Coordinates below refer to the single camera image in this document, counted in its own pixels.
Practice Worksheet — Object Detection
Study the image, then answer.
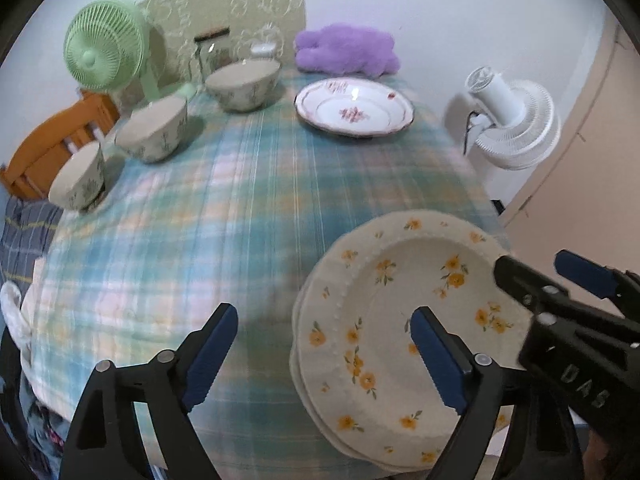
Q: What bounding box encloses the yellow floral plate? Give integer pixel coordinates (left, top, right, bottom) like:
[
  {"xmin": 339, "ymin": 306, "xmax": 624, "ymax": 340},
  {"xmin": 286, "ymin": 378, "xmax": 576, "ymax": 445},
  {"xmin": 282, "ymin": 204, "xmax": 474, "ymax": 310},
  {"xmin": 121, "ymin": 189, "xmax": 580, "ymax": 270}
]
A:
[
  {"xmin": 292, "ymin": 210, "xmax": 529, "ymax": 472},
  {"xmin": 290, "ymin": 278, "xmax": 432, "ymax": 475}
]

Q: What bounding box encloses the floral bowl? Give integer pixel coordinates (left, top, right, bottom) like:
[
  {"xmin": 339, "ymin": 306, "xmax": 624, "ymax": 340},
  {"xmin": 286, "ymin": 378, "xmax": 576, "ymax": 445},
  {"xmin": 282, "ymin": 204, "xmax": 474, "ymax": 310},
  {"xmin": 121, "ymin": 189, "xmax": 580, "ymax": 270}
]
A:
[
  {"xmin": 205, "ymin": 58, "xmax": 281, "ymax": 113},
  {"xmin": 114, "ymin": 96, "xmax": 188, "ymax": 164},
  {"xmin": 48, "ymin": 141, "xmax": 105, "ymax": 211}
]

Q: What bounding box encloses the cream door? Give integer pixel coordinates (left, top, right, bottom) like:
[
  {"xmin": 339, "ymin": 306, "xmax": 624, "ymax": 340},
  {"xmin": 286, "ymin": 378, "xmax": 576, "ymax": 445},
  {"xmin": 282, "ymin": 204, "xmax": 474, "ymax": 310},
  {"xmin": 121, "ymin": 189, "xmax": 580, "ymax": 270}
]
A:
[{"xmin": 506, "ymin": 16, "xmax": 639, "ymax": 278}]

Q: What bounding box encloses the pink white crumpled cloth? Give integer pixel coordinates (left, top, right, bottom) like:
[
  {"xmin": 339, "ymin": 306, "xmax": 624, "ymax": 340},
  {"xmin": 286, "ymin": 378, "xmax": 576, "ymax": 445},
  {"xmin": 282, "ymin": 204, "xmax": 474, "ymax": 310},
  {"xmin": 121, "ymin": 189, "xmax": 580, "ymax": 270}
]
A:
[{"xmin": 1, "ymin": 257, "xmax": 46, "ymax": 361}]

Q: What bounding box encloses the white standing fan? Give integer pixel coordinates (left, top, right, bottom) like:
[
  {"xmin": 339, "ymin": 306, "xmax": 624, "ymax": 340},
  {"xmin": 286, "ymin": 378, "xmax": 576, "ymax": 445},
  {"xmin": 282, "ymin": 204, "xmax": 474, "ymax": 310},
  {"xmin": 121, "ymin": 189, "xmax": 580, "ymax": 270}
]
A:
[{"xmin": 444, "ymin": 66, "xmax": 562, "ymax": 171}]

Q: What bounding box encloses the grey plaid pillow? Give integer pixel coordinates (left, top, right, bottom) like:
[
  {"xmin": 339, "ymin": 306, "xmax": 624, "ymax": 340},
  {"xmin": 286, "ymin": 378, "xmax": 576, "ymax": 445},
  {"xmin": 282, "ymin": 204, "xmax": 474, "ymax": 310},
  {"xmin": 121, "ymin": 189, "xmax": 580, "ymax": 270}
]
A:
[{"xmin": 1, "ymin": 197, "xmax": 63, "ymax": 295}]

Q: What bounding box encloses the plaid tablecloth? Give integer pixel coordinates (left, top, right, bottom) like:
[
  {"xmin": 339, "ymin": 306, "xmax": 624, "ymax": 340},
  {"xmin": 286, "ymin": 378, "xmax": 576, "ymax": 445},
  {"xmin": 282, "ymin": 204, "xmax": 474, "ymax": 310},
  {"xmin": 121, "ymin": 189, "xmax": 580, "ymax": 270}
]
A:
[{"xmin": 28, "ymin": 70, "xmax": 504, "ymax": 479}]

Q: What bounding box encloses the wooden bed headboard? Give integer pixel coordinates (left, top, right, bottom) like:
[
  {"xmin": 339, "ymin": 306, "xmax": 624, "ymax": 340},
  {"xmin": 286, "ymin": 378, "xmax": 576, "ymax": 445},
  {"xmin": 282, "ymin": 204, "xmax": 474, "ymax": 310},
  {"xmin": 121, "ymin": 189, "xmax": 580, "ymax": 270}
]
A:
[{"xmin": 0, "ymin": 90, "xmax": 120, "ymax": 200}]

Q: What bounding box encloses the red floral plate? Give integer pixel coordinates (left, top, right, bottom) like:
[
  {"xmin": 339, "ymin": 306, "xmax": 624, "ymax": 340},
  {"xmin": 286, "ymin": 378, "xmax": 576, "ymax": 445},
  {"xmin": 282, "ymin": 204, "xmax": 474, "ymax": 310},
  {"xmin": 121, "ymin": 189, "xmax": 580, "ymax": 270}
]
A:
[{"xmin": 294, "ymin": 77, "xmax": 414, "ymax": 138}]

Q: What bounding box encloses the purple plush toy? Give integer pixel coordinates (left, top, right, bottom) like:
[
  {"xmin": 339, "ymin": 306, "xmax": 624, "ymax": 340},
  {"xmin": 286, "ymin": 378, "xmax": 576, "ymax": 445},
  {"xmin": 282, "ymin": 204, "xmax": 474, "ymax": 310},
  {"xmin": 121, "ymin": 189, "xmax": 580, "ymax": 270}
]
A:
[{"xmin": 295, "ymin": 23, "xmax": 400, "ymax": 78}]

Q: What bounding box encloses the green desk fan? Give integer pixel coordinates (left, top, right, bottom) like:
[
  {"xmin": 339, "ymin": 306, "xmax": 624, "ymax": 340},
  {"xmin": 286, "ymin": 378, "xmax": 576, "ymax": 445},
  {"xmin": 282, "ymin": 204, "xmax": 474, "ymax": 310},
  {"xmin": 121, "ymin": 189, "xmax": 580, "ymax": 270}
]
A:
[{"xmin": 63, "ymin": 0, "xmax": 196, "ymax": 102}]

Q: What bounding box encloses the glass jar dark lid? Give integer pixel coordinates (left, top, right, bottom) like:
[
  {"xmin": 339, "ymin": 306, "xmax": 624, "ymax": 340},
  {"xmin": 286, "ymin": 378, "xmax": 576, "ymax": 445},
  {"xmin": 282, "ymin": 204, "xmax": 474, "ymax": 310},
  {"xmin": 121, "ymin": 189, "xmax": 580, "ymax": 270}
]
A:
[{"xmin": 194, "ymin": 26, "xmax": 233, "ymax": 82}]

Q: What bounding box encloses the cotton swab container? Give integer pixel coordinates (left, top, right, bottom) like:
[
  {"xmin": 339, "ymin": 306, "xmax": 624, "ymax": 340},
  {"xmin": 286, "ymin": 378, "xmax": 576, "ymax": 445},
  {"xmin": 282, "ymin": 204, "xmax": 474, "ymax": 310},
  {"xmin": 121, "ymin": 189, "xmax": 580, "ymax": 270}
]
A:
[{"xmin": 250, "ymin": 24, "xmax": 283, "ymax": 58}]

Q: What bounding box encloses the patterned cardboard sheet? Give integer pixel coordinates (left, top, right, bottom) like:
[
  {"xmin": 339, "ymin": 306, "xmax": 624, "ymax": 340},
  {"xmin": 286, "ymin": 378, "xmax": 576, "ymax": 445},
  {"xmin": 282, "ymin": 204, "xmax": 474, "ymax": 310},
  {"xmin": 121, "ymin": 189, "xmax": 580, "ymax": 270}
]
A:
[{"xmin": 137, "ymin": 0, "xmax": 306, "ymax": 89}]

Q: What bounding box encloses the white fan black cable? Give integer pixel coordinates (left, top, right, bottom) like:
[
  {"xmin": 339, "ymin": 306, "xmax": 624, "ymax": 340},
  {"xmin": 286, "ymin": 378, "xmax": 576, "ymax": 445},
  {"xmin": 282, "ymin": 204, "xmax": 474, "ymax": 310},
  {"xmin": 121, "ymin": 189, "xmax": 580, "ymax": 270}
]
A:
[{"xmin": 462, "ymin": 108, "xmax": 483, "ymax": 157}]

